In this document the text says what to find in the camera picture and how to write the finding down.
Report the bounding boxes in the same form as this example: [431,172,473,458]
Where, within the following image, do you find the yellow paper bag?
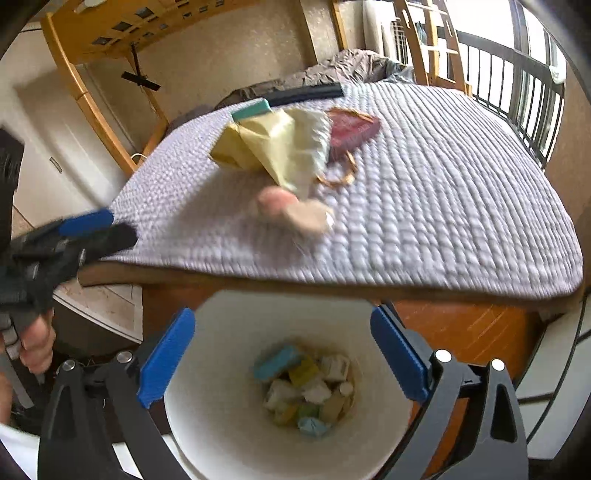
[211,108,358,199]

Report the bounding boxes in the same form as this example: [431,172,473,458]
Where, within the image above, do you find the white trash bin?
[164,291,412,479]

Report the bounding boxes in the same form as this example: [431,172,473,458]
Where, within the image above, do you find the person left hand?
[0,309,56,424]

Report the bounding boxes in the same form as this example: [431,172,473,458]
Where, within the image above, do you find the white closet door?
[1,31,126,226]

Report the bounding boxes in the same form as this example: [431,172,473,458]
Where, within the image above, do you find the dark grey pillow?
[164,104,213,136]

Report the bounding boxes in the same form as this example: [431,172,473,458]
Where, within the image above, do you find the lavender quilted bed blanket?
[111,82,584,299]

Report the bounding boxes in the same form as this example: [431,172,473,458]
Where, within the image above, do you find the teal green box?
[231,98,271,123]

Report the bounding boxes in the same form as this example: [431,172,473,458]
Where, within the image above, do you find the black flat box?
[263,83,344,107]

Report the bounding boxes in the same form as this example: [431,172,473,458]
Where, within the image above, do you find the black balcony railing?
[457,31,565,167]

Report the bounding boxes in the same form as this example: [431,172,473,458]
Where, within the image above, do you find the brown crumpled duvet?
[214,49,415,110]

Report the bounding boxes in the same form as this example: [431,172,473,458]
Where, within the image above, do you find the wooden bunk ladder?
[394,0,472,96]

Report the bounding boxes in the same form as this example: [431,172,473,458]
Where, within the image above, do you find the black wall mounted device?
[121,45,160,92]

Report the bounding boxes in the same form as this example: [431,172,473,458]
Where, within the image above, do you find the wooden bunk bed frame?
[41,1,352,177]

